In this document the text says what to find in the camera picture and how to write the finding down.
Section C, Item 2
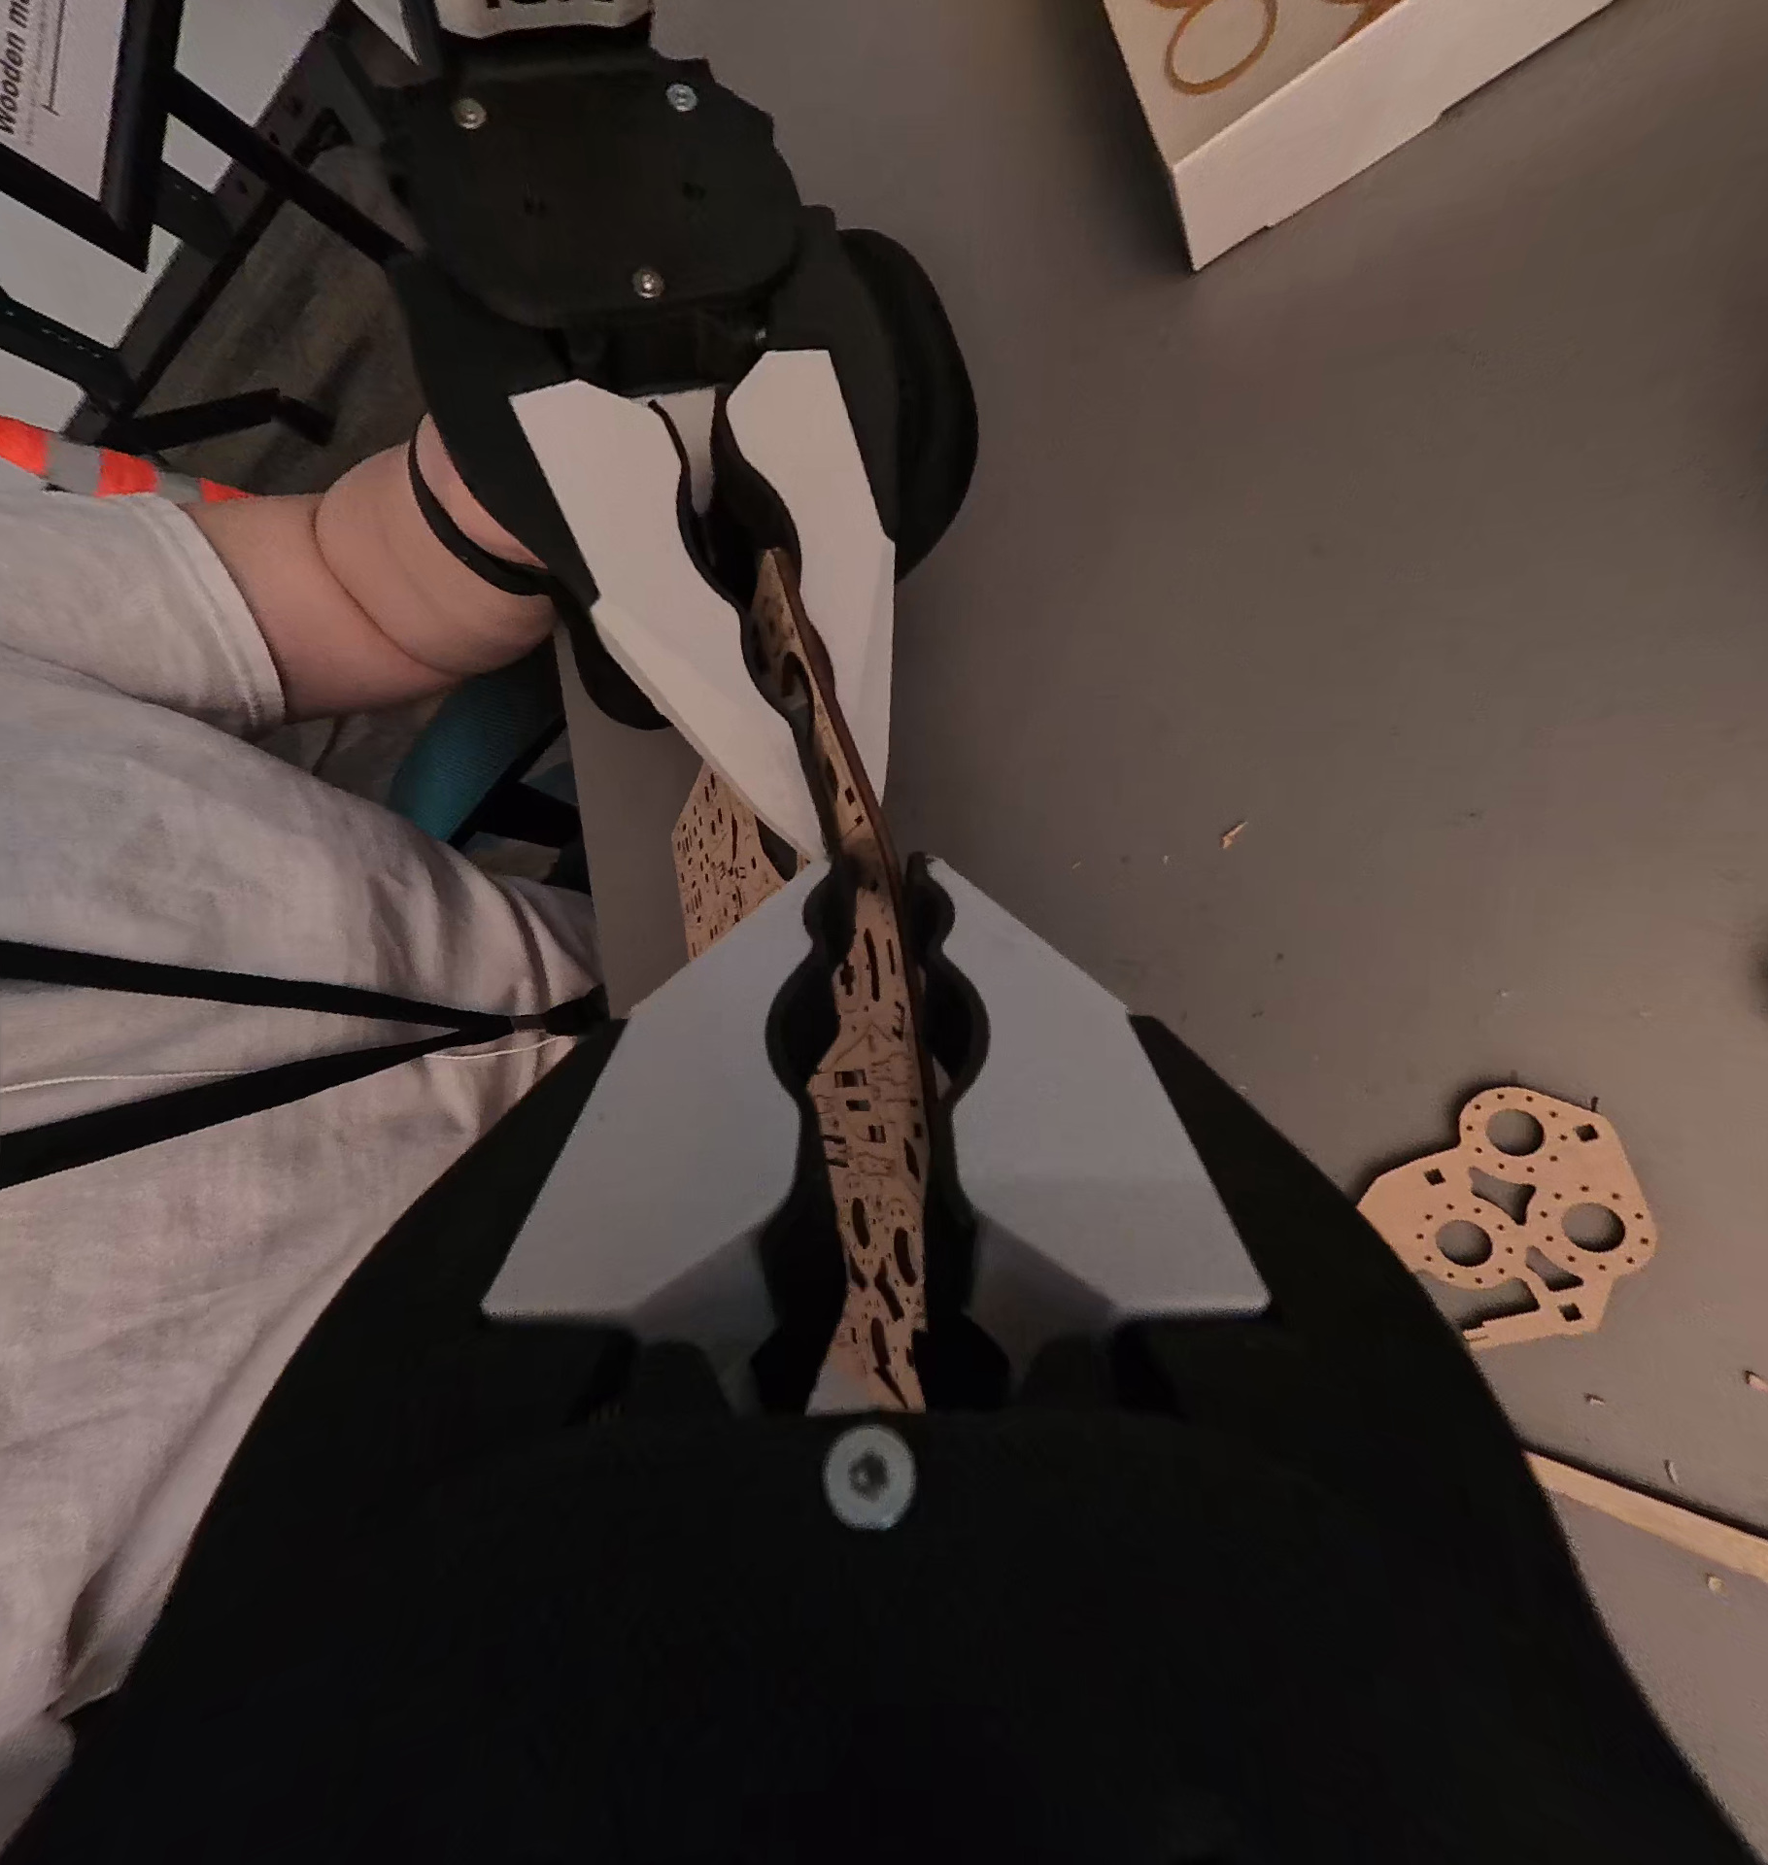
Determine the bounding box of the laser-cut wooden parts sheet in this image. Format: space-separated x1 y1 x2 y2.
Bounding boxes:
748 547 962 1415

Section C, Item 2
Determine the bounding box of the black framed marker sign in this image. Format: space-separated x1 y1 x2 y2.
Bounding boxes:
0 0 190 270

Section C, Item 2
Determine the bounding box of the person's left forearm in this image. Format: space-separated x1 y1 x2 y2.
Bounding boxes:
218 441 559 718

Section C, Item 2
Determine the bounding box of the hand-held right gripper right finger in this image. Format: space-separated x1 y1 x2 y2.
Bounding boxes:
905 855 1273 1335

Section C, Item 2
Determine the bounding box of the black neck lanyard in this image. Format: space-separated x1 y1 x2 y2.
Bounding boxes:
0 937 610 1192

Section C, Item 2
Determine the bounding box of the white cardboard tray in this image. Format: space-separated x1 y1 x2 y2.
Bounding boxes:
1099 0 1618 274

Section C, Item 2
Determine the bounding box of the black sign stand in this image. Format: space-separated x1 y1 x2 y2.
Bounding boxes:
0 0 452 457

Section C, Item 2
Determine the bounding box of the thin wooden stick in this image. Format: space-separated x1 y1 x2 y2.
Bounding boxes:
1521 1446 1768 1609

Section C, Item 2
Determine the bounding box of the black ribbed wrist rest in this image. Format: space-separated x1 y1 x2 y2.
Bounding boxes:
588 228 982 732

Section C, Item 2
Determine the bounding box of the perforated wooden plate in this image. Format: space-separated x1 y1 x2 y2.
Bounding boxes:
1355 1083 1662 1351

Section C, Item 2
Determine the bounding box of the teal object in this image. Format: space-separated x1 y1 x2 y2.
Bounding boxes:
393 668 568 849

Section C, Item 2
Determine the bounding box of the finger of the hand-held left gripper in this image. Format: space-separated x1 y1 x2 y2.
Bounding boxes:
708 344 901 798
510 379 819 857

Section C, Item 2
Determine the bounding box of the black wristband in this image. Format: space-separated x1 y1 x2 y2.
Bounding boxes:
405 412 596 595

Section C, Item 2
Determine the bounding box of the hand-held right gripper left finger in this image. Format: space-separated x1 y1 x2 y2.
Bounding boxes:
481 860 845 1364

